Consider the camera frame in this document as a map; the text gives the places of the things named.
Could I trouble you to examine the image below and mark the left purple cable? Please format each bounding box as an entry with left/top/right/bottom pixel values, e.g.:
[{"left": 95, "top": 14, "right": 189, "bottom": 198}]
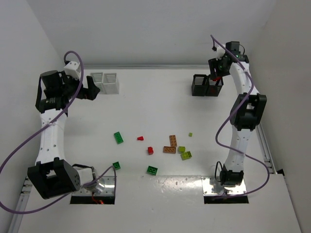
[{"left": 0, "top": 50, "right": 120, "bottom": 215}]

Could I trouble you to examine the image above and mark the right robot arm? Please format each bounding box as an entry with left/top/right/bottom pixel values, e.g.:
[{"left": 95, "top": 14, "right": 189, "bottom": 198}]
[{"left": 84, "top": 42, "right": 267, "bottom": 186}]

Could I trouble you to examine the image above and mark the orange lego plate flat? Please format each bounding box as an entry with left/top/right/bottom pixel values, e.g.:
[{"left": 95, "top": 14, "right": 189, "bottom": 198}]
[{"left": 163, "top": 146, "right": 176, "bottom": 154}]

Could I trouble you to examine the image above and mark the long green lego brick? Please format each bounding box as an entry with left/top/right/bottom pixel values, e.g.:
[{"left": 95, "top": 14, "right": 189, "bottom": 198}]
[{"left": 114, "top": 132, "right": 124, "bottom": 144}]

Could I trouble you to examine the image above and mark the white slotted bin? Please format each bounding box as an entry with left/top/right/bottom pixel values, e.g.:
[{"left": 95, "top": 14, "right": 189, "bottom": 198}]
[
  {"left": 103, "top": 73, "right": 120, "bottom": 95},
  {"left": 90, "top": 72, "right": 105, "bottom": 94}
]

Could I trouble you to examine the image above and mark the green lego brick front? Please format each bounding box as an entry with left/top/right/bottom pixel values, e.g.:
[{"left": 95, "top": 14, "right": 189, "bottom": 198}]
[{"left": 146, "top": 166, "right": 158, "bottom": 176}]

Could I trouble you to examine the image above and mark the black slotted bin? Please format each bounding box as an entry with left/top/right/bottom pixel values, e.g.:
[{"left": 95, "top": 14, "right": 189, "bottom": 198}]
[
  {"left": 191, "top": 74, "right": 208, "bottom": 97},
  {"left": 206, "top": 75, "right": 224, "bottom": 97}
]

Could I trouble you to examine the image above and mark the red lego brick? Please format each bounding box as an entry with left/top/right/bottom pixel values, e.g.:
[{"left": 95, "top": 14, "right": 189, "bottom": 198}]
[{"left": 147, "top": 147, "right": 154, "bottom": 155}]

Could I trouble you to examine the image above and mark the white slotted bin left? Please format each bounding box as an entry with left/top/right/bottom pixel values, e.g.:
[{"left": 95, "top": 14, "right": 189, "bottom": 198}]
[{"left": 90, "top": 72, "right": 105, "bottom": 94}]

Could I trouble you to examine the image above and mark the lime lego brick small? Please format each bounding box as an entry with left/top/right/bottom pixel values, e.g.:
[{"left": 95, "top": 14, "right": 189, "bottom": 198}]
[{"left": 178, "top": 146, "right": 186, "bottom": 153}]

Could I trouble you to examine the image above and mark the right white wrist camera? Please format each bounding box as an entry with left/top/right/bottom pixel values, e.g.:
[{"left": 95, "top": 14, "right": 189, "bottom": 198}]
[{"left": 212, "top": 46, "right": 226, "bottom": 60}]

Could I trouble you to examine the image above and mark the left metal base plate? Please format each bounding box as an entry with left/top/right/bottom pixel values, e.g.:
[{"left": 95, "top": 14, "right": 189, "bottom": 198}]
[{"left": 72, "top": 176, "right": 115, "bottom": 197}]

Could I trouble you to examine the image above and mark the black slotted bin left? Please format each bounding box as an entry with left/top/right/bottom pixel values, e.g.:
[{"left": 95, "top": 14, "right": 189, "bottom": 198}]
[{"left": 191, "top": 74, "right": 208, "bottom": 97}]

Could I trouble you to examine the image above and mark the right side aluminium rail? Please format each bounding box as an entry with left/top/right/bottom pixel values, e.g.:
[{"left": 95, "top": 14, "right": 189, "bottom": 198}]
[{"left": 256, "top": 124, "right": 277, "bottom": 174}]

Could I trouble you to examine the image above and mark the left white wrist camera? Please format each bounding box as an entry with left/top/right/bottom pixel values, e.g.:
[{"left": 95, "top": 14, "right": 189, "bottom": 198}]
[{"left": 64, "top": 61, "right": 81, "bottom": 80}]

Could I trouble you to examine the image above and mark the metal base plate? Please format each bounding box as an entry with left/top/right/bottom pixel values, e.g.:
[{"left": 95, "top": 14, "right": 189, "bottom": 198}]
[
  {"left": 201, "top": 176, "right": 247, "bottom": 197},
  {"left": 72, "top": 176, "right": 115, "bottom": 197}
]

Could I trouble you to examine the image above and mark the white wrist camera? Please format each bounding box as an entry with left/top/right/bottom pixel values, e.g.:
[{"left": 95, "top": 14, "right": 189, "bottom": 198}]
[
  {"left": 212, "top": 46, "right": 226, "bottom": 60},
  {"left": 64, "top": 61, "right": 81, "bottom": 80}
]

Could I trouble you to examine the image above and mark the small green lego brick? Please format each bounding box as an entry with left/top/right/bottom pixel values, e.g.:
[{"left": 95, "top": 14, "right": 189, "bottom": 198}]
[{"left": 113, "top": 162, "right": 121, "bottom": 170}]

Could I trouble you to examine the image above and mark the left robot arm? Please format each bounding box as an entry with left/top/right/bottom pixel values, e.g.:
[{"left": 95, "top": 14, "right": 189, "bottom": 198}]
[{"left": 27, "top": 70, "right": 100, "bottom": 200}]

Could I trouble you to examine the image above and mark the orange lego plate upright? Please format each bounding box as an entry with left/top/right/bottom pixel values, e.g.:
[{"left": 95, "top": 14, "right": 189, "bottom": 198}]
[{"left": 169, "top": 135, "right": 177, "bottom": 147}]

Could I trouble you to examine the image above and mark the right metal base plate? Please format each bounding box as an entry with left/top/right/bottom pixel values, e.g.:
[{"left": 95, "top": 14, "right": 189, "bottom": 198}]
[{"left": 201, "top": 176, "right": 247, "bottom": 197}]

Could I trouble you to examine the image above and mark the white slotted bin right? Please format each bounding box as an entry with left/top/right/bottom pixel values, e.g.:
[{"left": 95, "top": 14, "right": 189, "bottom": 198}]
[{"left": 103, "top": 73, "right": 120, "bottom": 95}]

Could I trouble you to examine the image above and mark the aluminium frame rail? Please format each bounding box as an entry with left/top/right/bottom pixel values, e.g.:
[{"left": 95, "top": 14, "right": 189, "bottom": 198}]
[{"left": 84, "top": 65, "right": 209, "bottom": 69}]

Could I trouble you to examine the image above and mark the lime lego brick large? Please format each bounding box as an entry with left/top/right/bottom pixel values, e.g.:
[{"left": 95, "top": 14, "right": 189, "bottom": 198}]
[{"left": 181, "top": 151, "right": 192, "bottom": 161}]

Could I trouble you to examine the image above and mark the black slotted bin right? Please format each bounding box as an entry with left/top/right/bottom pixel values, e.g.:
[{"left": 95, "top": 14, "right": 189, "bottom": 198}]
[{"left": 206, "top": 75, "right": 224, "bottom": 97}]

